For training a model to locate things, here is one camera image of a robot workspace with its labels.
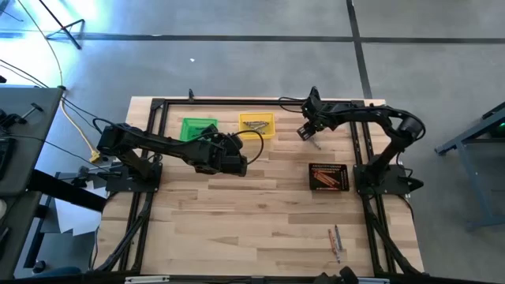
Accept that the yellow plastic basket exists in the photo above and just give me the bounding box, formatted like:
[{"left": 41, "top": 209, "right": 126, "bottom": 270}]
[{"left": 238, "top": 111, "right": 276, "bottom": 140}]

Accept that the green plastic basket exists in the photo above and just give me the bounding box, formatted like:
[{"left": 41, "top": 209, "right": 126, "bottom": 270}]
[{"left": 179, "top": 117, "right": 219, "bottom": 142}]

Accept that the black plastic basket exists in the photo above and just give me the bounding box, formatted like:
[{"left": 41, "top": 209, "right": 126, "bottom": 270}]
[{"left": 308, "top": 163, "right": 350, "bottom": 192}]

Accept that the black desk beam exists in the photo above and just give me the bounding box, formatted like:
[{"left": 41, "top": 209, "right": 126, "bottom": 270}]
[{"left": 26, "top": 168, "right": 108, "bottom": 213}]

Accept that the white paper sheet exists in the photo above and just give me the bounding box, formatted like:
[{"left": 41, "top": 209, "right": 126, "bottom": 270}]
[{"left": 54, "top": 179, "right": 108, "bottom": 237}]

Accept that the grey side desk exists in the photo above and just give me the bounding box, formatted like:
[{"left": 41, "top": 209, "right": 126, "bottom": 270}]
[{"left": 0, "top": 86, "right": 64, "bottom": 198}]

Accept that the dark blue rounded object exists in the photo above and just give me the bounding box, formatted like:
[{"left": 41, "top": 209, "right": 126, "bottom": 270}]
[{"left": 33, "top": 260, "right": 82, "bottom": 279}]

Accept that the black floor stand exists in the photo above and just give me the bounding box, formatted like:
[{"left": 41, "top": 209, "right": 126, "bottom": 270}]
[{"left": 37, "top": 0, "right": 87, "bottom": 51}]

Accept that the dark grey desk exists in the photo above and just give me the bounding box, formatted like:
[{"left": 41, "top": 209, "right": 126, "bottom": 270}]
[{"left": 0, "top": 191, "right": 47, "bottom": 279}]

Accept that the black desk tool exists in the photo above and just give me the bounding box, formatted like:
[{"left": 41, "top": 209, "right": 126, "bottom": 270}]
[{"left": 0, "top": 101, "right": 45, "bottom": 129}]

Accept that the black keyboard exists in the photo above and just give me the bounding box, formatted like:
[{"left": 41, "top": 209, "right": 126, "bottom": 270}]
[{"left": 0, "top": 136, "right": 17, "bottom": 183}]

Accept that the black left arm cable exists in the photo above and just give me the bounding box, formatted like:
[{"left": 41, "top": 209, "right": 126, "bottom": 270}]
[{"left": 230, "top": 129, "right": 265, "bottom": 166}]

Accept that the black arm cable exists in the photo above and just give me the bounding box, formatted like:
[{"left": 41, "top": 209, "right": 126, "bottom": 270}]
[
  {"left": 278, "top": 96, "right": 307, "bottom": 114},
  {"left": 230, "top": 129, "right": 265, "bottom": 166}
]

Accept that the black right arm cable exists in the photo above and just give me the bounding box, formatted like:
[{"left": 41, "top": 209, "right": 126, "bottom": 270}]
[{"left": 278, "top": 96, "right": 307, "bottom": 114}]

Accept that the black aluminium table frame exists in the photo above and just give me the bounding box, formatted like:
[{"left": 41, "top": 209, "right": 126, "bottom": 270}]
[{"left": 92, "top": 96, "right": 426, "bottom": 277}]

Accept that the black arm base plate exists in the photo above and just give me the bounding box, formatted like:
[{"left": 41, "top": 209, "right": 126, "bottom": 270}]
[
  {"left": 105, "top": 162, "right": 163, "bottom": 193},
  {"left": 353, "top": 163, "right": 425, "bottom": 197}
]

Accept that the grey metal table frame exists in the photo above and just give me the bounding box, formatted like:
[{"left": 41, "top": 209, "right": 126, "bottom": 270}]
[{"left": 433, "top": 100, "right": 505, "bottom": 232}]

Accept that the black floor cable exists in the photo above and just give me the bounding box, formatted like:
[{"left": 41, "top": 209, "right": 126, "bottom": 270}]
[
  {"left": 61, "top": 96, "right": 119, "bottom": 159},
  {"left": 0, "top": 58, "right": 51, "bottom": 89}
]

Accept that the yellow cable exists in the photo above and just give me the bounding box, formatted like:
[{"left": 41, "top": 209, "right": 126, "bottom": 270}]
[{"left": 15, "top": 0, "right": 102, "bottom": 164}]

